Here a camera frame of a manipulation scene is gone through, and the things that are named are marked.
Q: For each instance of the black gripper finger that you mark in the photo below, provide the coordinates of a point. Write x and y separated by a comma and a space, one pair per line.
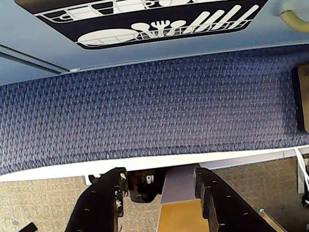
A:
99, 203
224, 205

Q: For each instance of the black desk clamp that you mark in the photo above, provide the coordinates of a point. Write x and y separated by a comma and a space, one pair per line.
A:
144, 191

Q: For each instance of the blue textured floor mat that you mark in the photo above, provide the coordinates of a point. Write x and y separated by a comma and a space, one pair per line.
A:
154, 104

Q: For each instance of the light blue toy kitchen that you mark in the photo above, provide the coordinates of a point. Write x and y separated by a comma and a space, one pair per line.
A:
48, 36

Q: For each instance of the black dish rack decal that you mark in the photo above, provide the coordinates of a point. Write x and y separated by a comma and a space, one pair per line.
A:
108, 26

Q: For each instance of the tan and gray post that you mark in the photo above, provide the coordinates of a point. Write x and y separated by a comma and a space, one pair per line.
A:
178, 215

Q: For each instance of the tan panel with black frame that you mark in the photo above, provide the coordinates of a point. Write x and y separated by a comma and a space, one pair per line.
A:
303, 96

